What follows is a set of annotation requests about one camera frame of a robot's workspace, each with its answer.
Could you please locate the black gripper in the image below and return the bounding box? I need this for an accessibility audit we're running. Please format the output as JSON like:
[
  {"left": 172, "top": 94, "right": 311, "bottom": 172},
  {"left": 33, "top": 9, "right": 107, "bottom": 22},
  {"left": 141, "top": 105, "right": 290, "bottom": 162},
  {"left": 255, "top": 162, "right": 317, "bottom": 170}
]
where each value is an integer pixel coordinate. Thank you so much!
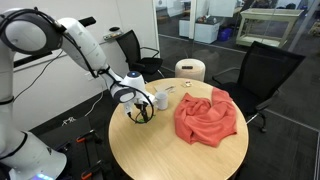
[{"left": 133, "top": 101, "right": 150, "bottom": 123}]

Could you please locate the white ceramic mug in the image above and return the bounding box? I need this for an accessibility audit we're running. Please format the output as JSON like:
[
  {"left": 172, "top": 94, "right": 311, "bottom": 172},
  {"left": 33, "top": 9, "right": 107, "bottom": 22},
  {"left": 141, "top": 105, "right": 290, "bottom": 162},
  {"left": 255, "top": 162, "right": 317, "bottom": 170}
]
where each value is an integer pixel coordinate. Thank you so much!
[{"left": 154, "top": 91, "right": 170, "bottom": 111}]

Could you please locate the red crumpled cloth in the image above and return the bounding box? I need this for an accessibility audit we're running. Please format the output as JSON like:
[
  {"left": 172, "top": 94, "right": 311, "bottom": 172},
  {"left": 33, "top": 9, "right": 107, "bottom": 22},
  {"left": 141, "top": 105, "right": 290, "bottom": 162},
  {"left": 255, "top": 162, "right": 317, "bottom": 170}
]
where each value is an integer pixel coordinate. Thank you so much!
[{"left": 173, "top": 87, "right": 238, "bottom": 148}]

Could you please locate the white cylindrical bin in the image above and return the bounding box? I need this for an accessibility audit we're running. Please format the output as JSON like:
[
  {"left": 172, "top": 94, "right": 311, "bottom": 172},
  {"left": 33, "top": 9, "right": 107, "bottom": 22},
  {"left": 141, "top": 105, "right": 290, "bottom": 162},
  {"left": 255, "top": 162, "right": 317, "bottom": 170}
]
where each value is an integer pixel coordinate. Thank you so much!
[{"left": 174, "top": 58, "right": 207, "bottom": 83}]

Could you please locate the white floor clutter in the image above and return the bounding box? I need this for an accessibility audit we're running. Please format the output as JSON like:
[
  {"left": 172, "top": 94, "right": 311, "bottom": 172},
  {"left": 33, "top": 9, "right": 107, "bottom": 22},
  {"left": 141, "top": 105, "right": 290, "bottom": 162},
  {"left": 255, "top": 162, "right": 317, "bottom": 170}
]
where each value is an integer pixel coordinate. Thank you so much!
[{"left": 61, "top": 116, "right": 77, "bottom": 127}]

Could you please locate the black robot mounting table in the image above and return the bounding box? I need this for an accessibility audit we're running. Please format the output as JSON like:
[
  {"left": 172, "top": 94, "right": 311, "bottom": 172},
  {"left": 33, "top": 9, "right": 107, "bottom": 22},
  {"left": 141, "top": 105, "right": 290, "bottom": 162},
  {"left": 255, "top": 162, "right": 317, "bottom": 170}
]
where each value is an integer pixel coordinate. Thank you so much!
[{"left": 36, "top": 115, "right": 114, "bottom": 180}]

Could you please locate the white low cabinet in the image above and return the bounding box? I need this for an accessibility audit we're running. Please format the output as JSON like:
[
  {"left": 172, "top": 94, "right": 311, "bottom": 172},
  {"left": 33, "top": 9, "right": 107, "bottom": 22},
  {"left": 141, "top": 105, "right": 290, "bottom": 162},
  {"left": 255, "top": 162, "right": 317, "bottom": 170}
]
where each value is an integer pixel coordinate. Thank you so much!
[{"left": 178, "top": 18, "right": 221, "bottom": 45}]

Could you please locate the blue bin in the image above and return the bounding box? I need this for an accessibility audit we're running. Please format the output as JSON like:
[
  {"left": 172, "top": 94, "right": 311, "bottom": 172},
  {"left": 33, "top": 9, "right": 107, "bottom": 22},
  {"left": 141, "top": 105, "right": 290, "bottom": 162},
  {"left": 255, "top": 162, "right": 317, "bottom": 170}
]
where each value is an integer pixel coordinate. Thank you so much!
[{"left": 217, "top": 27, "right": 234, "bottom": 43}]

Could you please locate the black mesh office chair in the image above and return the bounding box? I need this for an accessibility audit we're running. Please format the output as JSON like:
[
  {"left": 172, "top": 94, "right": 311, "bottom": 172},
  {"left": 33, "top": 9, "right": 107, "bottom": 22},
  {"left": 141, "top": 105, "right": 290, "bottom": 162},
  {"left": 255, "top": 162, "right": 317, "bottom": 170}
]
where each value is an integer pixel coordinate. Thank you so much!
[{"left": 212, "top": 40, "right": 306, "bottom": 134}]

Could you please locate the white wall cable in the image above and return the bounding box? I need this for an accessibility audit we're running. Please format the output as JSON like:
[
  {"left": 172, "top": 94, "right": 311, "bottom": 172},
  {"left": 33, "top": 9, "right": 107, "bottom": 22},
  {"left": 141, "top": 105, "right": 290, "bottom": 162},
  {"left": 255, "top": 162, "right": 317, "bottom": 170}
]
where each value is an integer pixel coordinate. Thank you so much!
[{"left": 84, "top": 90, "right": 105, "bottom": 117}]

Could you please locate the black clamp orange handle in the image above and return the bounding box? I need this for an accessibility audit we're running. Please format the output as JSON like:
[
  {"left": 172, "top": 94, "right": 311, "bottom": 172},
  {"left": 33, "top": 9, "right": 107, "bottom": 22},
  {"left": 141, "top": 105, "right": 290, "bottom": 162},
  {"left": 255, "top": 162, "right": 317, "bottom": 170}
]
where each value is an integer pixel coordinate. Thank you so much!
[
  {"left": 75, "top": 130, "right": 98, "bottom": 145},
  {"left": 80, "top": 159, "right": 105, "bottom": 180}
]

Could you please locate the black wall bar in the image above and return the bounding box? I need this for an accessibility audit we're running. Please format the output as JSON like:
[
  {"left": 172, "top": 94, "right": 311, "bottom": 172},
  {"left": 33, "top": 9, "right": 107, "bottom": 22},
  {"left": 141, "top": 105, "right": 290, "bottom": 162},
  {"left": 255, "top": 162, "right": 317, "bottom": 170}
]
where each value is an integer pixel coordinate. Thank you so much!
[{"left": 13, "top": 16, "right": 98, "bottom": 69}]

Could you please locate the grey hanging cable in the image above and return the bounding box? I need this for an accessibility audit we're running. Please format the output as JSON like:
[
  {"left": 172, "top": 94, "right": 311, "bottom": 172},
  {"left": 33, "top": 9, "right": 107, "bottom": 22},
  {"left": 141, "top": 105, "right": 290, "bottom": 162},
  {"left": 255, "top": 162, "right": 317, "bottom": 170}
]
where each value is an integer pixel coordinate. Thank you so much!
[{"left": 13, "top": 49, "right": 66, "bottom": 101}]

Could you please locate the pale wooden shelf frame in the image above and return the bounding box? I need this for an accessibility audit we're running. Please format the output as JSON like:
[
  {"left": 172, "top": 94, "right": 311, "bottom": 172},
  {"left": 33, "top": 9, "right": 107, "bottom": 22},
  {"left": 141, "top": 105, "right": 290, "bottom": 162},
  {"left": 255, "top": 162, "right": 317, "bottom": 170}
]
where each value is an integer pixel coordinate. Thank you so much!
[{"left": 235, "top": 8, "right": 305, "bottom": 48}]

